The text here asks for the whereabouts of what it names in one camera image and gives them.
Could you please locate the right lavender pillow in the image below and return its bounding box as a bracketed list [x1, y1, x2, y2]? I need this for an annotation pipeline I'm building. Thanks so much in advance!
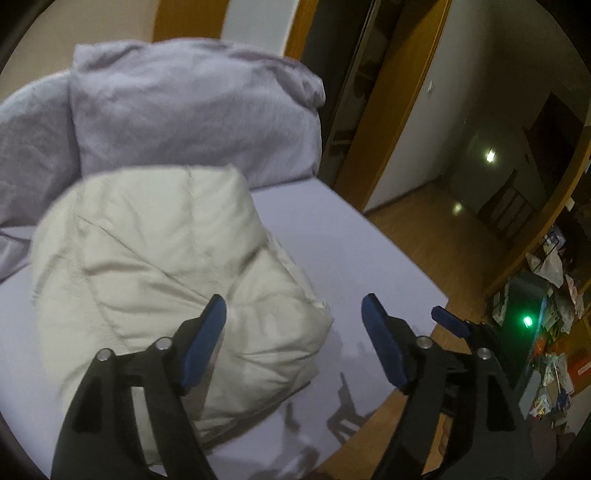
[70, 39, 325, 189]

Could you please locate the left lavender pillow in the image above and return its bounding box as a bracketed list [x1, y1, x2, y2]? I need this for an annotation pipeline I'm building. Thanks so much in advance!
[0, 73, 84, 282]

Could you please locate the lavender pillow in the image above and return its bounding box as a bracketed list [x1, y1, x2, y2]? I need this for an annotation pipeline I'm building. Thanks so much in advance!
[70, 39, 325, 189]
[0, 73, 84, 282]

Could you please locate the lavender bed sheet mattress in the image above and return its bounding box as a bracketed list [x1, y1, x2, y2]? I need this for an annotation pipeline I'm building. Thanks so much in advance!
[1, 179, 447, 479]

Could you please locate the wooden door frame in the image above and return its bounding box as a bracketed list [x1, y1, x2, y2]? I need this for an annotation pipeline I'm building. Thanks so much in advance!
[334, 0, 452, 212]

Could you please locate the cluttered desk with papers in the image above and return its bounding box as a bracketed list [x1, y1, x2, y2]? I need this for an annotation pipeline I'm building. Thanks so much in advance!
[492, 202, 590, 431]

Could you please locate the light grey puffer jacket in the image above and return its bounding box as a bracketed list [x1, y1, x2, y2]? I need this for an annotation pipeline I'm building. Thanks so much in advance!
[31, 166, 332, 441]

